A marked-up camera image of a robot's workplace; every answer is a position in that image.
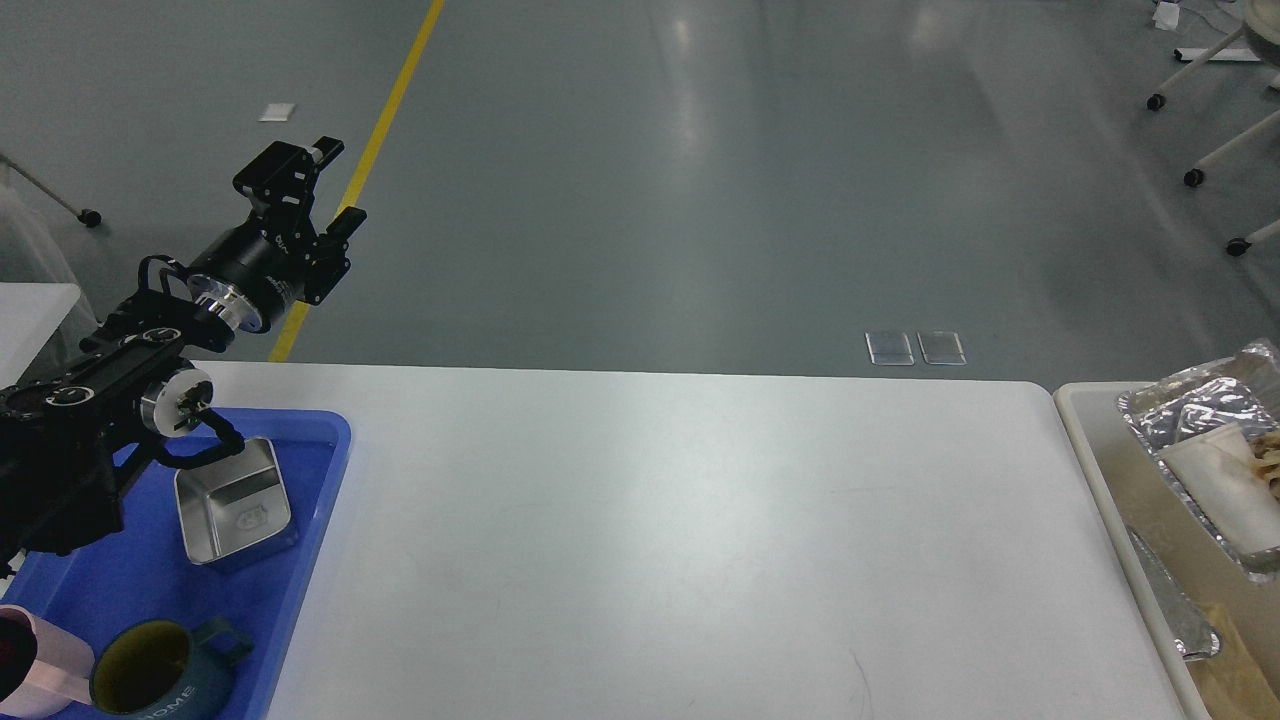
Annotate blue plastic tray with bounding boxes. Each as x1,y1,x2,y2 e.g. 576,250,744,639
3,407,351,719

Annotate white side table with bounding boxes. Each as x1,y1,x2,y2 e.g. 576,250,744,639
1,282,81,388

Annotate brown paper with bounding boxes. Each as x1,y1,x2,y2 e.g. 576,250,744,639
1187,603,1279,719
1249,429,1280,501

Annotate clear floor plate left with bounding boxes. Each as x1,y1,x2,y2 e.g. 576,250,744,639
864,331,916,366

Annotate brown paper in bin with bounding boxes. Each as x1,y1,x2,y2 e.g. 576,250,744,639
1187,603,1279,719

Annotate dark teal mug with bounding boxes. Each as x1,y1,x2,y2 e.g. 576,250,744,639
88,618,256,719

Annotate clear floor plate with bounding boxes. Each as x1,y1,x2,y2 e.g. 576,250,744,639
864,331,916,366
916,331,968,366

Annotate white wheeled stand legs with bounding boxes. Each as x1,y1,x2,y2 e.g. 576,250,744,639
1147,0,1280,258

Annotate clear floor plate right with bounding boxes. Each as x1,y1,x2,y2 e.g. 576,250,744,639
916,331,968,366

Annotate grey wheeled stand leg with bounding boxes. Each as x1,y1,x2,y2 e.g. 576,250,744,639
1,150,102,229

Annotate stainless steel rectangular tin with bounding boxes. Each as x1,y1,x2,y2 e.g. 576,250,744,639
174,437,300,574

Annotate foil piece in bin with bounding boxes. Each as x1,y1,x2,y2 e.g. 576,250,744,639
1125,525,1222,662

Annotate pink mug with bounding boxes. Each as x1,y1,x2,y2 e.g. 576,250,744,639
1,605,96,719

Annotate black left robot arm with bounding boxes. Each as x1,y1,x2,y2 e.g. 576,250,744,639
1,136,367,578

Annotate aluminium foil tray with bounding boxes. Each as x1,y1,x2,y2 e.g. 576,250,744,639
1115,338,1279,584

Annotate white plastic bin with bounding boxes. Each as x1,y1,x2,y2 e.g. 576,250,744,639
1053,380,1279,719

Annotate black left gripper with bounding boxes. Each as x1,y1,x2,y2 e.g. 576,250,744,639
186,137,369,334

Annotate white paper cup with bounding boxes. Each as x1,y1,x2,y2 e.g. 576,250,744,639
1158,421,1279,556

